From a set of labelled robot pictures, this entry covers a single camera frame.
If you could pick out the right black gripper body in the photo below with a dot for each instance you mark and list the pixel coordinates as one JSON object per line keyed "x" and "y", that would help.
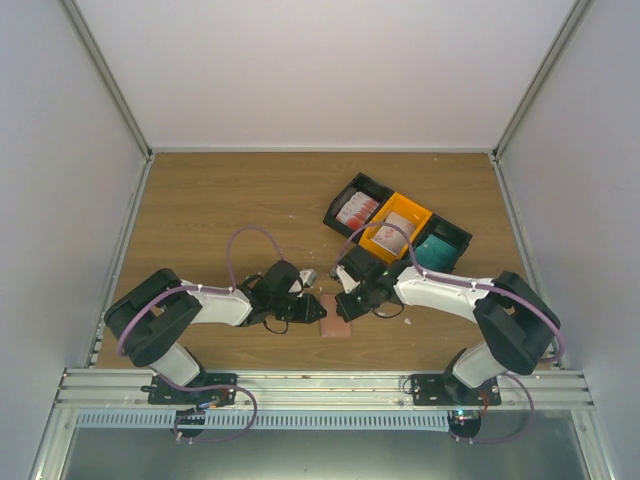
{"x": 359, "y": 307}

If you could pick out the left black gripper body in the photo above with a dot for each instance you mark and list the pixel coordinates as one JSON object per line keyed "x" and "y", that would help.
{"x": 292, "y": 313}

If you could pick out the pink clear card holder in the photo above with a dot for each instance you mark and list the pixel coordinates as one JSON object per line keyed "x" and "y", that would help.
{"x": 332, "y": 325}

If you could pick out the white red card orange bin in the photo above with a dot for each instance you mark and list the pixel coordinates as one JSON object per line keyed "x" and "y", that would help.
{"x": 391, "y": 237}

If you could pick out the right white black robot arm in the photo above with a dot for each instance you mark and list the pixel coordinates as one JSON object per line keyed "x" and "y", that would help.
{"x": 516, "y": 325}

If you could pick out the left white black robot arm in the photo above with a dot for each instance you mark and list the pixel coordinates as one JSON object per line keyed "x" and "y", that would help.
{"x": 150, "y": 319}

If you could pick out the white red cards far bin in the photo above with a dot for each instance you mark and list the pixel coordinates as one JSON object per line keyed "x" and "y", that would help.
{"x": 357, "y": 210}

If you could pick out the teal card stack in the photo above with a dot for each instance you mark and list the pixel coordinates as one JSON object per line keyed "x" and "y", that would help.
{"x": 436, "y": 254}

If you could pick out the black bin far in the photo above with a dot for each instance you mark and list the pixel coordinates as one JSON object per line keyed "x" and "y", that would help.
{"x": 362, "y": 183}

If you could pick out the black bin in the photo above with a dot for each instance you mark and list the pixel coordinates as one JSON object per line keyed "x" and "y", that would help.
{"x": 362, "y": 183}
{"x": 442, "y": 228}

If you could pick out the orange bin middle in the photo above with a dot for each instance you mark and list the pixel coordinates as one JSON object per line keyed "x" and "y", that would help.
{"x": 403, "y": 206}

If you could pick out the black bin near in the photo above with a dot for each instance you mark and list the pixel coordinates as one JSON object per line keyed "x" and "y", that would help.
{"x": 442, "y": 228}

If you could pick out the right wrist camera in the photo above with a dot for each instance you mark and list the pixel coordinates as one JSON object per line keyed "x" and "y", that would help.
{"x": 346, "y": 280}

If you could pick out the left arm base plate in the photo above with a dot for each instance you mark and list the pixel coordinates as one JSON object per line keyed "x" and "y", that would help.
{"x": 207, "y": 388}

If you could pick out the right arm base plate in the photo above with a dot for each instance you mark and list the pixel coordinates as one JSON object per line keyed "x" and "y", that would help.
{"x": 436, "y": 389}

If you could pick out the aluminium mounting rail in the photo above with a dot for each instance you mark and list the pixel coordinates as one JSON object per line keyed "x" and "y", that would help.
{"x": 317, "y": 390}

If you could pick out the grey slotted cable duct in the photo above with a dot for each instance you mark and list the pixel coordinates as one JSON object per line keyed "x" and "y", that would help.
{"x": 270, "y": 420}

